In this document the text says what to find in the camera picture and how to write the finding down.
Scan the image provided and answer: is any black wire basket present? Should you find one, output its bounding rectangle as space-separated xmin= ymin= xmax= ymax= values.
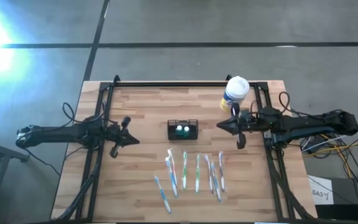
xmin=167 ymin=119 xmax=199 ymax=141

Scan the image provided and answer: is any purple toothbrush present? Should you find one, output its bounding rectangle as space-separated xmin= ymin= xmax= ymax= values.
xmin=203 ymin=154 xmax=214 ymax=195
xmin=218 ymin=151 xmax=226 ymax=192

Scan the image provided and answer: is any black case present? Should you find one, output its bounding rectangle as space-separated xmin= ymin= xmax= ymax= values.
xmin=314 ymin=203 xmax=358 ymax=224

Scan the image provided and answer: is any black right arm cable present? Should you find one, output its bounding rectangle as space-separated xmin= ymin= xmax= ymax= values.
xmin=278 ymin=91 xmax=291 ymax=114

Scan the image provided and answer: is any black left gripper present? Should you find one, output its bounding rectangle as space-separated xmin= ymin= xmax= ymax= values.
xmin=104 ymin=116 xmax=140 ymax=159

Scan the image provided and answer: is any green toothbrush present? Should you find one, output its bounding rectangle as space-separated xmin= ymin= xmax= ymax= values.
xmin=195 ymin=154 xmax=201 ymax=194
xmin=181 ymin=151 xmax=188 ymax=191

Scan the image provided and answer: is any yellow cable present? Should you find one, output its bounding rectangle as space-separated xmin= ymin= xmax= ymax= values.
xmin=303 ymin=133 xmax=358 ymax=202

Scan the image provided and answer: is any black aluminium rig frame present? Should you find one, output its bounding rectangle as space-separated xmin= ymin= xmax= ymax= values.
xmin=53 ymin=74 xmax=318 ymax=223

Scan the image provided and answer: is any Lysol wipes canister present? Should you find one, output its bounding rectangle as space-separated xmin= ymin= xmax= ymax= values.
xmin=219 ymin=75 xmax=250 ymax=114

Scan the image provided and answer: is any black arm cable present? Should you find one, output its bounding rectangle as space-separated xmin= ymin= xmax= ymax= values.
xmin=278 ymin=91 xmax=291 ymax=114
xmin=61 ymin=101 xmax=105 ymax=125

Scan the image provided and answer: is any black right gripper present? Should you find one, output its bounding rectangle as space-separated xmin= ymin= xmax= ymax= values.
xmin=216 ymin=103 xmax=264 ymax=150

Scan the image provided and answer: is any white cable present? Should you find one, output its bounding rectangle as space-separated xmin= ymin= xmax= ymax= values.
xmin=301 ymin=132 xmax=358 ymax=153

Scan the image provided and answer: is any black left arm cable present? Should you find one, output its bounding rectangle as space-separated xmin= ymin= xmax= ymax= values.
xmin=61 ymin=101 xmax=105 ymax=125

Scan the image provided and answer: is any white SA3 paper sign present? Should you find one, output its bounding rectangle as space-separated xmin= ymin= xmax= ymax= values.
xmin=308 ymin=175 xmax=334 ymax=205

